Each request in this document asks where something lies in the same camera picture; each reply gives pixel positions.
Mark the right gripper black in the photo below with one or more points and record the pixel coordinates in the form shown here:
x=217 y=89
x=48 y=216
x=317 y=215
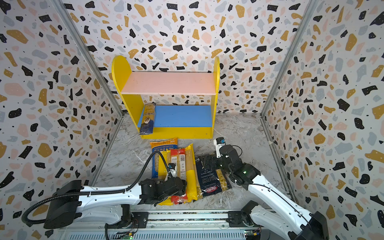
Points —
x=216 y=160

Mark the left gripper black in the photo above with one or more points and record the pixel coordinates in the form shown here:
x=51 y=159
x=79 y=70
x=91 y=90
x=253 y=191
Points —
x=178 y=192

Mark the yellow spaghetti pack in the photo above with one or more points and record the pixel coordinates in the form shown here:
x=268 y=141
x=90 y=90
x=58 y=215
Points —
x=162 y=174
x=192 y=193

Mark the red spaghetti pack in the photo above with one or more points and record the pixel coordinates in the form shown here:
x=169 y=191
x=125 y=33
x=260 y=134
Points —
x=178 y=158

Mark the blue yellow pasta bag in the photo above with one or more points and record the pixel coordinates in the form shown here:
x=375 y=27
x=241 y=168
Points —
x=148 y=119

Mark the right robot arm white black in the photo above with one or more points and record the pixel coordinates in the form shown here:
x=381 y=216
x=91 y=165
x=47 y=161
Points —
x=286 y=219

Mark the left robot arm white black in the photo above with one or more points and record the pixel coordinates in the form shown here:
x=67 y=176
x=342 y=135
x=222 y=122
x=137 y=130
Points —
x=110 y=205

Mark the dark penne pasta bag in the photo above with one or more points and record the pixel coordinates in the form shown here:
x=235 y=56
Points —
x=211 y=182

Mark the yellow shelf pink blue boards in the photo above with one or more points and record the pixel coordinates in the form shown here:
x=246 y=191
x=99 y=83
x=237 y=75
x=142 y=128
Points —
x=171 y=121

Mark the blue orange orecchiette bag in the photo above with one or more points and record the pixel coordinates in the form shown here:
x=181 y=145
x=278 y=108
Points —
x=161 y=146

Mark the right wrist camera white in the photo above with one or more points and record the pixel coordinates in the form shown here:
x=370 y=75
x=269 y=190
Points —
x=218 y=143

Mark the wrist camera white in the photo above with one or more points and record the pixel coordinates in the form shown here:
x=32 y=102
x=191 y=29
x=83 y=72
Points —
x=218 y=143
x=172 y=170

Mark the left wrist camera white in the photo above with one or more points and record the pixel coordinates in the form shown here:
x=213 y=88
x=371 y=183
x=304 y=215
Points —
x=172 y=170

